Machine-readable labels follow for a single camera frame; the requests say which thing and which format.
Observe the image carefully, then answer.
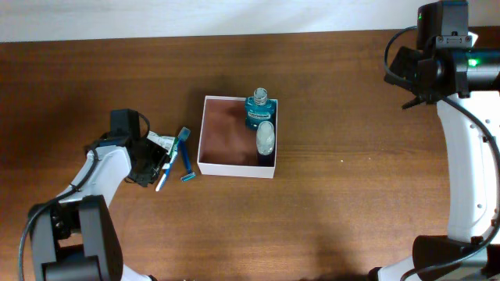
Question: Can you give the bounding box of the blue disposable razor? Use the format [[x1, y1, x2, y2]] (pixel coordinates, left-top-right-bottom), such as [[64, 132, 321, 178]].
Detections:
[[178, 140, 196, 182]]

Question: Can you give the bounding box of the dark blue pump bottle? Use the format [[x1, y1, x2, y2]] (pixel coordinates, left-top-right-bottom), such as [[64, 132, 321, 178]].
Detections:
[[256, 121, 276, 167]]

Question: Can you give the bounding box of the teal mouthwash bottle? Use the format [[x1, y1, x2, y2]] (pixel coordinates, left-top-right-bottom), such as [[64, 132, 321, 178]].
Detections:
[[245, 87, 277, 130]]

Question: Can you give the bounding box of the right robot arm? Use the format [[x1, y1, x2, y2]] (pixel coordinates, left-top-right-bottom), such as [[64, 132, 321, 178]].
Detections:
[[367, 47, 499, 280]]

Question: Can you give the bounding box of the pink open cardboard box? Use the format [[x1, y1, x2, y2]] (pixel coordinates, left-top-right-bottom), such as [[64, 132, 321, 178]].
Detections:
[[197, 95, 277, 179]]

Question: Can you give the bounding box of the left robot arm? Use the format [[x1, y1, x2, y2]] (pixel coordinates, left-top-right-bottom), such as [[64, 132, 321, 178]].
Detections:
[[23, 137, 168, 280]]

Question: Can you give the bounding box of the blue white toothbrush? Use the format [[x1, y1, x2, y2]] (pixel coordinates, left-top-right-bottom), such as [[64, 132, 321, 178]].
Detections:
[[155, 127, 191, 192]]

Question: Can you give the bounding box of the green white soap box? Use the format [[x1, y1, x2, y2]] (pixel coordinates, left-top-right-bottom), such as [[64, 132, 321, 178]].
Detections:
[[147, 130, 177, 155]]

